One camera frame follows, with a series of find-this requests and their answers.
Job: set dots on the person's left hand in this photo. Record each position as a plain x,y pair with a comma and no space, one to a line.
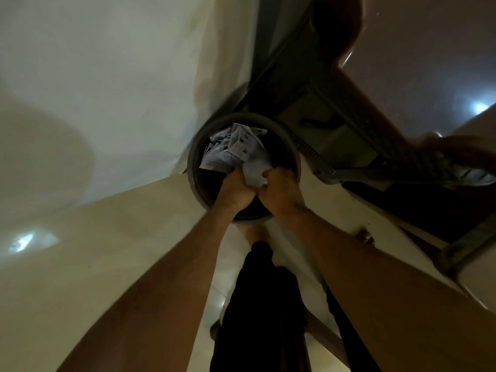
234,193

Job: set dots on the person's left forearm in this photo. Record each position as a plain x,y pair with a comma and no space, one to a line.
162,294

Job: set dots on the person's right forearm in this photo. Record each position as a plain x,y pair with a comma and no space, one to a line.
387,290

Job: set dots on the person's black trousers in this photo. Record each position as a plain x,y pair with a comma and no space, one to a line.
259,317

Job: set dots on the person's left fingers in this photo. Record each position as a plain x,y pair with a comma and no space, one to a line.
235,175

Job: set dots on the dark round waste bin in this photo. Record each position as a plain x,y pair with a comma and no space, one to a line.
197,166

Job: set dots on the grey furniture frame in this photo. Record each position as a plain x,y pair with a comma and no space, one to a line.
461,247

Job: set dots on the person's right hand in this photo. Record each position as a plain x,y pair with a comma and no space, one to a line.
283,195

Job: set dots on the person's right foot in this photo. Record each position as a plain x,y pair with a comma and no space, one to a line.
365,238

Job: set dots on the person's right fingers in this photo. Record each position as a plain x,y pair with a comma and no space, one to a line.
277,173

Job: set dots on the white printed paper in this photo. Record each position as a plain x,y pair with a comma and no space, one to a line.
236,145

